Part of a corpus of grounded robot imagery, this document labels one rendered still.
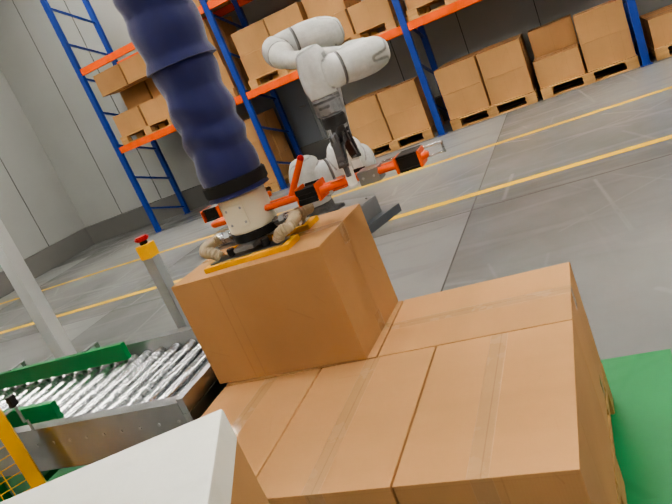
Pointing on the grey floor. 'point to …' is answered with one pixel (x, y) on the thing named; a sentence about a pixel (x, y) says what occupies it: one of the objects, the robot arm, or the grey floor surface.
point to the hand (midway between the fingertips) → (355, 175)
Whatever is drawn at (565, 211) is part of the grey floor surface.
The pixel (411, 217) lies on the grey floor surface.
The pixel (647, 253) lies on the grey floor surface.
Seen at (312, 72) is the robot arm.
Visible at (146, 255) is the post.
